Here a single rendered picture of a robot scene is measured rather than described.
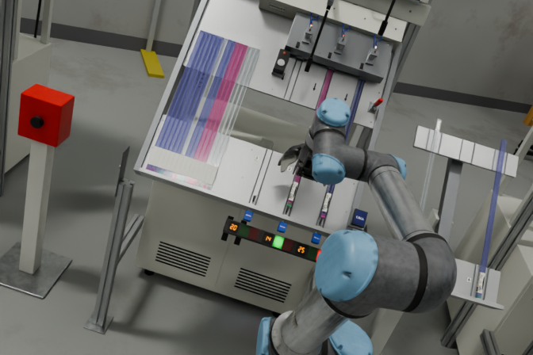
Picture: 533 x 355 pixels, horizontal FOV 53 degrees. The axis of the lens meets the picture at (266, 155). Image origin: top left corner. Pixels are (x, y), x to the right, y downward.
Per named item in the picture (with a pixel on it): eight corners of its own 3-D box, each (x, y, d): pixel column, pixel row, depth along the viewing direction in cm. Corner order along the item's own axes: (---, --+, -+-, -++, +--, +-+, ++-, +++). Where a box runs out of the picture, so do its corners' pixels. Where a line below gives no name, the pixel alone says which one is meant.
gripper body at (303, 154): (290, 175, 144) (301, 153, 134) (297, 149, 149) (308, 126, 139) (317, 184, 145) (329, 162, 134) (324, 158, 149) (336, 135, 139)
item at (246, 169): (341, 236, 168) (343, 235, 165) (142, 170, 168) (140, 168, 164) (357, 181, 173) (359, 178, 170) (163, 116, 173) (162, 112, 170)
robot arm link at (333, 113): (319, 121, 121) (320, 91, 125) (307, 146, 130) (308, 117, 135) (352, 127, 122) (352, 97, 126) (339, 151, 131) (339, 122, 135)
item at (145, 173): (339, 241, 170) (343, 238, 163) (141, 176, 170) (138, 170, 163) (339, 237, 171) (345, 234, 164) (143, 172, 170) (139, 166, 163)
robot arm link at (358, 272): (308, 386, 124) (432, 297, 82) (247, 377, 121) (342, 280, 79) (309, 334, 131) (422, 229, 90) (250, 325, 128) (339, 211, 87)
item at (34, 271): (43, 299, 202) (66, 119, 166) (-18, 280, 201) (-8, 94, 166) (72, 261, 223) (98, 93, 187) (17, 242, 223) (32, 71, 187)
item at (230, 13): (369, 132, 181) (373, 128, 176) (182, 70, 180) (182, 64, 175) (392, 49, 190) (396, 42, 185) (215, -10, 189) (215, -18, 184)
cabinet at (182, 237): (289, 328, 225) (339, 211, 197) (131, 276, 225) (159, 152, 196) (301, 239, 283) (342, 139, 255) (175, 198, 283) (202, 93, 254)
